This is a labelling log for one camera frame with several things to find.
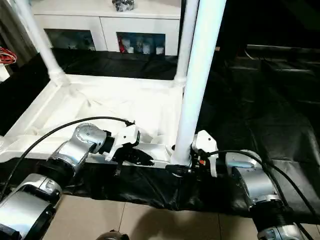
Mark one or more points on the black work mat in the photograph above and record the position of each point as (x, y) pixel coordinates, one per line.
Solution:
(260, 115)

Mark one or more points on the gray metal parts pile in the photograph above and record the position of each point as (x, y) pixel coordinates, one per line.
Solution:
(123, 5)

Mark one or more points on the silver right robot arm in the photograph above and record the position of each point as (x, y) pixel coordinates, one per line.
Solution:
(252, 180)

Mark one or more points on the white plastic table leg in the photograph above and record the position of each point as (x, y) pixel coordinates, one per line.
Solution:
(42, 45)
(202, 65)
(187, 35)

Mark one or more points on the white plastic table top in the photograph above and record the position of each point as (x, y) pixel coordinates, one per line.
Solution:
(100, 100)

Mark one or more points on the white glass-door cabinet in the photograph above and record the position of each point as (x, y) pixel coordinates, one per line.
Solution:
(100, 22)

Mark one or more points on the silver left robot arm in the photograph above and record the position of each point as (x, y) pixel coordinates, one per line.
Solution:
(82, 142)

